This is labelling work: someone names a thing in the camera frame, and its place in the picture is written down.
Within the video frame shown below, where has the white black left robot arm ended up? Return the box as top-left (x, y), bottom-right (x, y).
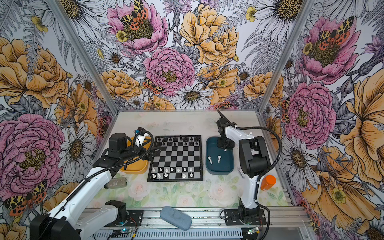
top-left (30, 127), bottom-right (156, 240)

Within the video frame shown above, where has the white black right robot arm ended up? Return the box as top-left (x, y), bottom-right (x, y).
top-left (217, 111), bottom-right (271, 225)

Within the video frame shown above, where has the teal plastic tray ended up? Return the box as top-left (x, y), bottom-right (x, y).
top-left (206, 137), bottom-right (235, 175)

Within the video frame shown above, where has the yellow plastic tray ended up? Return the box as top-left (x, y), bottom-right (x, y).
top-left (120, 137), bottom-right (151, 175)

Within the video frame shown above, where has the grey metal small box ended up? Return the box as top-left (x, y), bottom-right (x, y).
top-left (104, 178), bottom-right (128, 189)

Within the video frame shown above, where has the black white chessboard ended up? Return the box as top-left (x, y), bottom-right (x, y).
top-left (147, 135), bottom-right (204, 183)

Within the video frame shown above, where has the orange plastic bottle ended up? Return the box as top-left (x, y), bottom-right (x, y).
top-left (260, 175), bottom-right (277, 191)

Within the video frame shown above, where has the grey blue oval pouch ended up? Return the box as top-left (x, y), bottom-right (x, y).
top-left (160, 206), bottom-right (192, 231)

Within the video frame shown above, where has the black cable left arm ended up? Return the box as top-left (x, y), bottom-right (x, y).
top-left (38, 129), bottom-right (155, 235)

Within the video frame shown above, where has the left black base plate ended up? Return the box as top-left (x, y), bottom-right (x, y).
top-left (105, 210), bottom-right (144, 227)

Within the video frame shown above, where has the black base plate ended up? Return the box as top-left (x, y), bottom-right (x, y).
top-left (105, 210), bottom-right (144, 227)
top-left (223, 207), bottom-right (267, 226)

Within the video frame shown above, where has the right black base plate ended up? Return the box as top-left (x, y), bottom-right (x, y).
top-left (223, 207), bottom-right (267, 226)

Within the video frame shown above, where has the aluminium front rail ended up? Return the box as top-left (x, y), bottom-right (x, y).
top-left (53, 206), bottom-right (313, 230)

